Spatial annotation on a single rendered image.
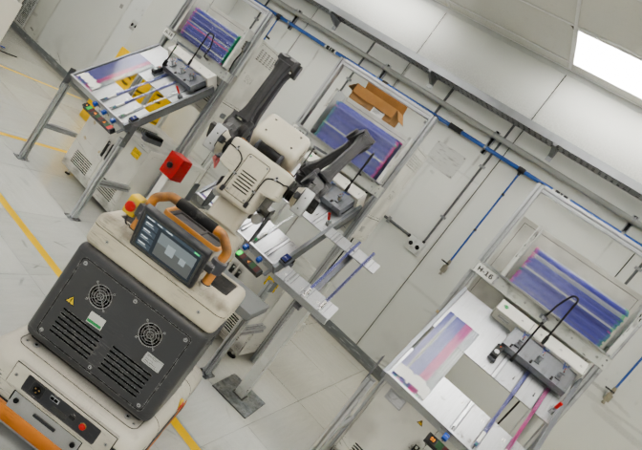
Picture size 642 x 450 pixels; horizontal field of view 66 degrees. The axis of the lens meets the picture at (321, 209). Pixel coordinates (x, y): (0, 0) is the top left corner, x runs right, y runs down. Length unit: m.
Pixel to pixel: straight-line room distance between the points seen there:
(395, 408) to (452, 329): 0.51
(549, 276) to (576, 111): 2.03
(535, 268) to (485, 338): 0.44
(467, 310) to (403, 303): 1.70
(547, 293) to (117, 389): 2.00
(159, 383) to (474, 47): 3.85
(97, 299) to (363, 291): 3.04
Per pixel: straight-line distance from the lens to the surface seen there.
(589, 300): 2.77
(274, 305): 3.00
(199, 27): 4.00
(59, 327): 1.93
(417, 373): 2.48
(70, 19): 7.79
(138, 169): 3.76
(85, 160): 4.15
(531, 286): 2.77
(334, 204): 2.91
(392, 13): 5.11
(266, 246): 2.73
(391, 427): 2.82
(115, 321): 1.82
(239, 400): 2.91
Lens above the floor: 1.45
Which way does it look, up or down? 8 degrees down
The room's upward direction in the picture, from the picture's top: 36 degrees clockwise
